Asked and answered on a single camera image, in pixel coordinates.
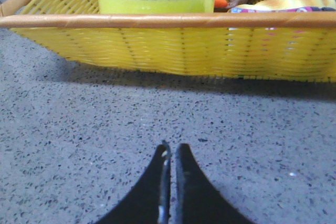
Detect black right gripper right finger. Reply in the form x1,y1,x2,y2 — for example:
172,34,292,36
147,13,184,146
176,144,252,223

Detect yellow woven basket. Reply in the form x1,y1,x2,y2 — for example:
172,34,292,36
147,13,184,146
1,0,335,82

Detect colourful snack packet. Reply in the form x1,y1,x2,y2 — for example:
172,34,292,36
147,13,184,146
229,7,335,14

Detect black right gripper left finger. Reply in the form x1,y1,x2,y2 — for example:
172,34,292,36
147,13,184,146
97,141,171,224

